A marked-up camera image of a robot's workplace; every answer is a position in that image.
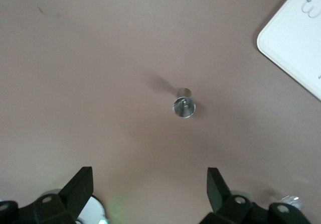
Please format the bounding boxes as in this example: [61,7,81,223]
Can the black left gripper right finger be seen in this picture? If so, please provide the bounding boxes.
[200,167,311,224]

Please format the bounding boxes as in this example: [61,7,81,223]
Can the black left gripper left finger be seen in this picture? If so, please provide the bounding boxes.
[0,166,94,224]

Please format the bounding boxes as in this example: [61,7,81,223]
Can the silver metal jigger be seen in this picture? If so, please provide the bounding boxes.
[172,86,197,119]

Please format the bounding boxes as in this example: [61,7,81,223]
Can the cream tray with rabbit print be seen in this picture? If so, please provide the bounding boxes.
[256,0,321,101]

